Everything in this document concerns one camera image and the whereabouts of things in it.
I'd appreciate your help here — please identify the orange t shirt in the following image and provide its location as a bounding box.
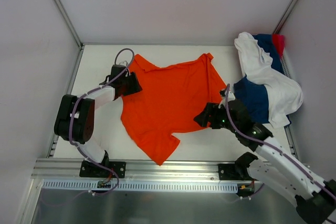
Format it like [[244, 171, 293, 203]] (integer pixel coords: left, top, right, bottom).
[[121, 53, 226, 165]]

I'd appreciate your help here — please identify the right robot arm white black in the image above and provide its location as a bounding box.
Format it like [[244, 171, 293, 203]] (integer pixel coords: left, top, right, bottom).
[[194, 100, 335, 223]]

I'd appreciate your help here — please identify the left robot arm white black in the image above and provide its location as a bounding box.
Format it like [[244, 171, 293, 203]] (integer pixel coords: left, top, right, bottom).
[[54, 65, 142, 177]]

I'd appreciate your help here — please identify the blue t shirt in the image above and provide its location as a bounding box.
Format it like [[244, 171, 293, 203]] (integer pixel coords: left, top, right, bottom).
[[234, 34, 284, 124]]

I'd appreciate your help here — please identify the white t shirt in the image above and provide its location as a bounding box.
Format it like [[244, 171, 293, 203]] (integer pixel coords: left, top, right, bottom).
[[234, 32, 303, 128]]

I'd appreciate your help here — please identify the red pink t shirt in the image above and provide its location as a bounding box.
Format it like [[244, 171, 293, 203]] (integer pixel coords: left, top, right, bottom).
[[272, 34, 286, 58]]

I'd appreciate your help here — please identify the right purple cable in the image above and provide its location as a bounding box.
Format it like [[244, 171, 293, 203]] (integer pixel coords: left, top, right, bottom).
[[224, 83, 336, 201]]

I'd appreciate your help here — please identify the purple cable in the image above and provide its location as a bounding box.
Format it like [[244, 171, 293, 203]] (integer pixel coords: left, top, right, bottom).
[[224, 83, 336, 201], [68, 48, 135, 196]]

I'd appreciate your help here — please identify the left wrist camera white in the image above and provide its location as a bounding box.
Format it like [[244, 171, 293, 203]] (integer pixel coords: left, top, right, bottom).
[[118, 61, 129, 67]]

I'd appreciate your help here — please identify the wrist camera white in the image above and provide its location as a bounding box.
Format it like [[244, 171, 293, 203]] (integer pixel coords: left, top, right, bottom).
[[219, 90, 236, 104], [118, 61, 129, 67]]

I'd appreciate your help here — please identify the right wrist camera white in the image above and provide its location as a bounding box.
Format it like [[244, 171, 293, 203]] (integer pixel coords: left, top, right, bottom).
[[219, 90, 236, 104]]

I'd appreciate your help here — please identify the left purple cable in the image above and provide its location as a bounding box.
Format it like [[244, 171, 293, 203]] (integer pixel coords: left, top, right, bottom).
[[68, 48, 135, 196]]

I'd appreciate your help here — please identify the left table edge rail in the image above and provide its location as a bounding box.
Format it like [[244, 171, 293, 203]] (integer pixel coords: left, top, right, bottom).
[[45, 46, 85, 158]]

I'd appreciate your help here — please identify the white slotted cable duct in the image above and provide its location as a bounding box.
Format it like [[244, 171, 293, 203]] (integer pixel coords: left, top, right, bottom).
[[42, 179, 238, 194]]

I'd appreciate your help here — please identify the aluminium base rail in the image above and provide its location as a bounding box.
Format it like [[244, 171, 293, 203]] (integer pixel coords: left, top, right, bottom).
[[31, 158, 235, 183]]

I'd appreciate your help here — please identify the left corner aluminium post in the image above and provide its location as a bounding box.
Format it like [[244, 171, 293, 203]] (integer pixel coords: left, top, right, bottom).
[[53, 0, 83, 49]]

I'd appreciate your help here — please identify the corner aluminium post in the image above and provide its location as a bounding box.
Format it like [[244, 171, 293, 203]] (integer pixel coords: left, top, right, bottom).
[[272, 0, 300, 34], [53, 0, 83, 49]]

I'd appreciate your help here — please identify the right corner aluminium post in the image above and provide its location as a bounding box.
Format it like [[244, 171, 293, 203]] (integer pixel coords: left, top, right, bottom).
[[272, 0, 300, 34]]

